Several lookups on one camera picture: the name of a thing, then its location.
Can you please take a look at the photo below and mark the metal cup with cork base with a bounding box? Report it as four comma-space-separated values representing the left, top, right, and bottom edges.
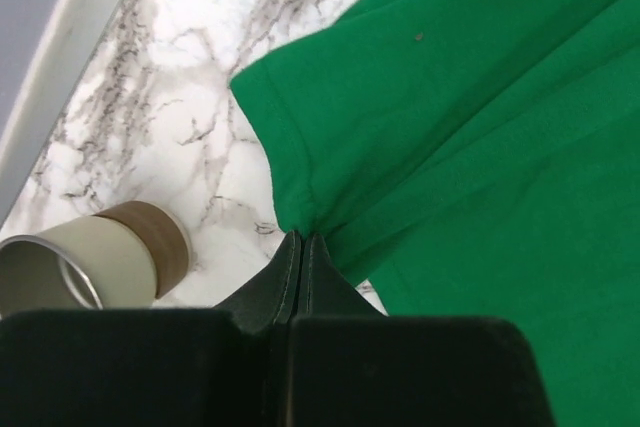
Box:
1, 201, 192, 318

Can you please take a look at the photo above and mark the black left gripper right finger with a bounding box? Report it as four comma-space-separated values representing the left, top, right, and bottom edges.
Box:
287, 236, 555, 426

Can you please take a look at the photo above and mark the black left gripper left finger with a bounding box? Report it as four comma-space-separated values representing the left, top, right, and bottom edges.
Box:
1, 233, 302, 426

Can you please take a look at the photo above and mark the white table edge trim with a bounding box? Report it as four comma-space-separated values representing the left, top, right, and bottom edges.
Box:
1, 0, 122, 217

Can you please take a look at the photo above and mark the green t shirt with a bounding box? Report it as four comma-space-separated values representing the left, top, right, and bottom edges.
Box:
230, 0, 639, 426

